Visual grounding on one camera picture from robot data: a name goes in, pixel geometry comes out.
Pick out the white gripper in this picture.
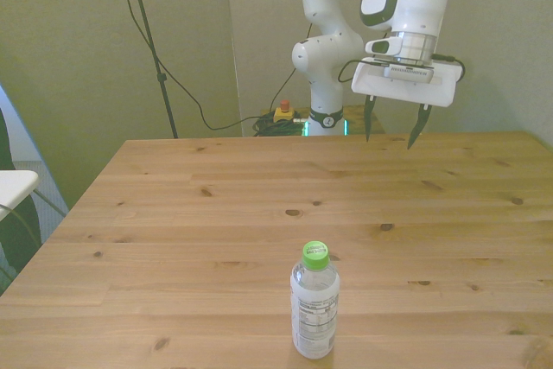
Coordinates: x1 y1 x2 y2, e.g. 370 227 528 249
350 57 461 150

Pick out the clear water bottle green cap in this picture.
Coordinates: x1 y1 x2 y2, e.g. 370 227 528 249
289 240 341 360

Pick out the black tripod stand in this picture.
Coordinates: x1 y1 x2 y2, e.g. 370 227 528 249
107 0 181 139

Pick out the yellow emergency stop button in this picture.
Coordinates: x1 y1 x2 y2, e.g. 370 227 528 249
274 99 310 124

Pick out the white folding table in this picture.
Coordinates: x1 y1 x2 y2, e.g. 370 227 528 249
0 169 40 221

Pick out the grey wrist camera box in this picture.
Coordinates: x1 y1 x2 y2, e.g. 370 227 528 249
379 63 435 85

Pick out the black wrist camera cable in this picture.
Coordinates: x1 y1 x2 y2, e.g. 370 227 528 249
338 54 467 84

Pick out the coiled cable bundle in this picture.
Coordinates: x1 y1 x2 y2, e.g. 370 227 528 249
252 114 306 137

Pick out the black tripod cable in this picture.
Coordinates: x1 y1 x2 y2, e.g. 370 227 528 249
110 0 260 131

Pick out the thin loose cable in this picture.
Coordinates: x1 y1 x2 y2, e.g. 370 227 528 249
32 188 70 218

